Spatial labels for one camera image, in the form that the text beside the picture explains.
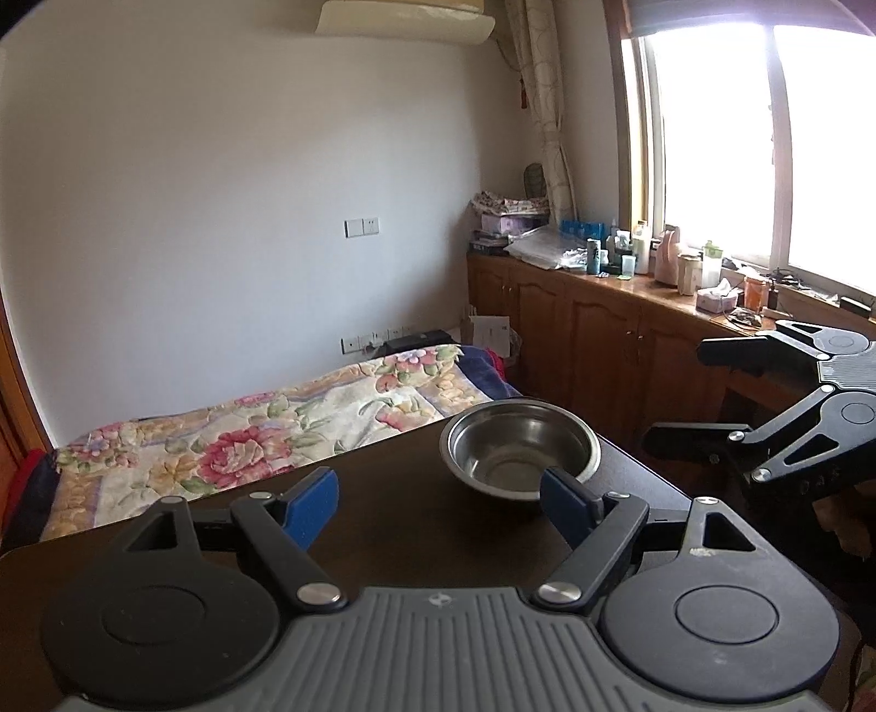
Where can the window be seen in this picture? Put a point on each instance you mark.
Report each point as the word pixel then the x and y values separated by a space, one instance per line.
pixel 718 137

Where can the patterned cream curtain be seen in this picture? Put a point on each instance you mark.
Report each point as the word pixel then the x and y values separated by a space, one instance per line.
pixel 547 103

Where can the stainless steel bowl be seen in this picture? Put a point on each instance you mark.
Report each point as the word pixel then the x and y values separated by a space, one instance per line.
pixel 520 452

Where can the white paper box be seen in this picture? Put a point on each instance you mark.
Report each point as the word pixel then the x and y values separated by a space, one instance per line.
pixel 491 335

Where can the dark blue cloth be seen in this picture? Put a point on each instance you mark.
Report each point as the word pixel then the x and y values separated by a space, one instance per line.
pixel 20 517

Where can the pink bottle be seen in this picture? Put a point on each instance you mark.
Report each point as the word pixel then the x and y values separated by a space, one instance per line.
pixel 669 257

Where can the wooden wardrobe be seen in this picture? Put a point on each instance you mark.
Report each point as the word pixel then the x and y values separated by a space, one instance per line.
pixel 14 411

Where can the wooden cabinet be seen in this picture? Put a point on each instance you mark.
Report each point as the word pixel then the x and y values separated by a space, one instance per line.
pixel 602 342

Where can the red cloth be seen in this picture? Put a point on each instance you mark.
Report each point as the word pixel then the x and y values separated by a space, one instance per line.
pixel 33 467

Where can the wall power outlets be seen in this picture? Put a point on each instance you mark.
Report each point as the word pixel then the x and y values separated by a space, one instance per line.
pixel 363 340

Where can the blue boxes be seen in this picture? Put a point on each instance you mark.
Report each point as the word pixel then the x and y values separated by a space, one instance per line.
pixel 583 230

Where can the white air conditioner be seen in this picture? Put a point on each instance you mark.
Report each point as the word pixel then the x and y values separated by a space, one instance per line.
pixel 404 20

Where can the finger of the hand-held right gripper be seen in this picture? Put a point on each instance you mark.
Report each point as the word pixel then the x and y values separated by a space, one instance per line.
pixel 732 352
pixel 684 445

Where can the white wall switch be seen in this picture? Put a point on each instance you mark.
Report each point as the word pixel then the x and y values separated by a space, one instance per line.
pixel 363 227

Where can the tissue box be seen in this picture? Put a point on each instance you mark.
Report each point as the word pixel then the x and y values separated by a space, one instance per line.
pixel 717 298

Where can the white bottle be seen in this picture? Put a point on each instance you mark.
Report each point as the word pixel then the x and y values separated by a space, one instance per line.
pixel 642 250

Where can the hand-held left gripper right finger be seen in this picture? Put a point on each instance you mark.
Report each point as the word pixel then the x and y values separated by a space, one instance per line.
pixel 564 503

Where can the purple box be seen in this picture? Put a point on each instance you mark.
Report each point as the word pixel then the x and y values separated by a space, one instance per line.
pixel 513 224

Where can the black bag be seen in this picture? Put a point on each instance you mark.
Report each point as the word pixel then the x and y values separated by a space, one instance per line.
pixel 417 342

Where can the floral blanket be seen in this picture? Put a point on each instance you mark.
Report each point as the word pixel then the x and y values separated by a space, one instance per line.
pixel 239 438

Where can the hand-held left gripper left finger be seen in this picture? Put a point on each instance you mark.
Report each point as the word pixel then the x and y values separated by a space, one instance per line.
pixel 311 506

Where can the clear plastic bag pile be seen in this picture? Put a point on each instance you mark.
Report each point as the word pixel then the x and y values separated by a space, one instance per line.
pixel 547 250

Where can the red curtain tassel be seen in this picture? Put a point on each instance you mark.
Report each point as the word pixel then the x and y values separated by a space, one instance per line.
pixel 524 96

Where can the folded floral cloth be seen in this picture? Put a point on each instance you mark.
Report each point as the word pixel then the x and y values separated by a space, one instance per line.
pixel 510 202

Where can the grey oval ornament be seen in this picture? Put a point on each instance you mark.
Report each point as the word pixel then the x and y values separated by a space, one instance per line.
pixel 535 181

